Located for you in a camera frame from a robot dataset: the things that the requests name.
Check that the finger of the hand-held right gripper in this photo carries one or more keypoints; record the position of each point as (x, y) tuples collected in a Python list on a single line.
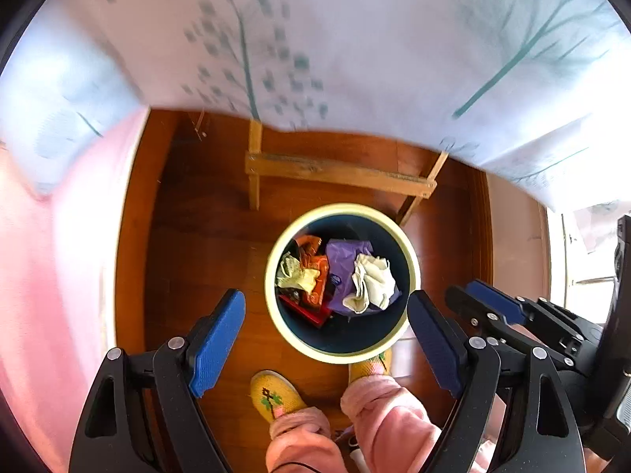
[(495, 300), (468, 310)]

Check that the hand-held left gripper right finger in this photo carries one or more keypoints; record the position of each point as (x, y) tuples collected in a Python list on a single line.
[(434, 340)]

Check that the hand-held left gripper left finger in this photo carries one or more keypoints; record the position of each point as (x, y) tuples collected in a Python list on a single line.
[(219, 340)]

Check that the round blue trash bin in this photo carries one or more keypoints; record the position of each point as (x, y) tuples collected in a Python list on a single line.
[(355, 340)]

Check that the white paper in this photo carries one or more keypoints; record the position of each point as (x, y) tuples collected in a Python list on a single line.
[(372, 281)]

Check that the red paper box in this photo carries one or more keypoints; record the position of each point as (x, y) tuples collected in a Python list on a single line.
[(305, 311)]

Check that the pale yellow wrapper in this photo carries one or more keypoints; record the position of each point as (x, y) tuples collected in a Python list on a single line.
[(296, 273)]

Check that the orange snack bag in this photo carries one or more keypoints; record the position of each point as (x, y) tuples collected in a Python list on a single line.
[(318, 281)]

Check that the purple plastic bag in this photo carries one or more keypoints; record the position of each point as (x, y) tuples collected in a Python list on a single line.
[(340, 261)]

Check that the small orange wrapper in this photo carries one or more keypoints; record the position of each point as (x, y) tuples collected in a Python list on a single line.
[(308, 246)]

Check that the yellow embroidered slipper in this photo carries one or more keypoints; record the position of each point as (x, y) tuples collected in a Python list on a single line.
[(276, 396), (369, 367)]

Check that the person's right leg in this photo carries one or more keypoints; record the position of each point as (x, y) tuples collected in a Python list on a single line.
[(389, 423)]

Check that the person's leg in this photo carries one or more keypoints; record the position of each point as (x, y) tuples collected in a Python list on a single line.
[(300, 443), (389, 423)]

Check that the person's left leg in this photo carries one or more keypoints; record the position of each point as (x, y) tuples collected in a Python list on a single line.
[(300, 443)]

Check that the pink bed sheet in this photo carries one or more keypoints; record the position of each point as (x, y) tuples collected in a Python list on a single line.
[(49, 281)]

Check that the tree print tablecloth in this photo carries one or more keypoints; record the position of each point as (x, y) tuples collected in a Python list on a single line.
[(369, 49)]

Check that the wooden table frame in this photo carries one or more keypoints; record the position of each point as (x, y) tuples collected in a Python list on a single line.
[(335, 170)]

